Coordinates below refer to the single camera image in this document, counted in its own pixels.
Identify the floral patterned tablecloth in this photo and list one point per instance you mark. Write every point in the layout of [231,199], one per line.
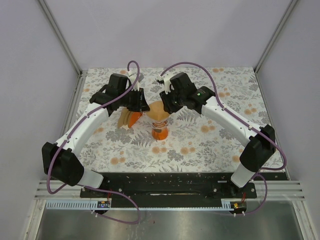
[194,143]

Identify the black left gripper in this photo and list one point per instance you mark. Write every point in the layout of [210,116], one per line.
[141,104]

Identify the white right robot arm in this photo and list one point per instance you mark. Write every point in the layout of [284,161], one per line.
[258,141]

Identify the orange coffee filter box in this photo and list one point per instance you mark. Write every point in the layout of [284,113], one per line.
[128,118]

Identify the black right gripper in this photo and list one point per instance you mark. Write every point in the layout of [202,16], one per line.
[165,98]

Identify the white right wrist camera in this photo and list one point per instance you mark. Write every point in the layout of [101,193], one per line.
[166,81]

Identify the orange glass carafe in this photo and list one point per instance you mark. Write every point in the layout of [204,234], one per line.
[159,130]

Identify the light blue cable duct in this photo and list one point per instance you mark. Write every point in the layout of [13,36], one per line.
[122,204]

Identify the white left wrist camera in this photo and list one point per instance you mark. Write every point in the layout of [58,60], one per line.
[135,79]

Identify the clear glass dripper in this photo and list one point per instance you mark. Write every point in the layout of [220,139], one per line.
[159,124]

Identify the brown paper coffee filter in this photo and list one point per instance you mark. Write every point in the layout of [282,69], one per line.
[157,111]

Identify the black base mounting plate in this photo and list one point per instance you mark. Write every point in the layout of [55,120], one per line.
[170,187]

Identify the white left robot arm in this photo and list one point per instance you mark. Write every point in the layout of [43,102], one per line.
[60,159]

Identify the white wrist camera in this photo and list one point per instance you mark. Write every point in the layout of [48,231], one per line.
[166,81]
[135,79]

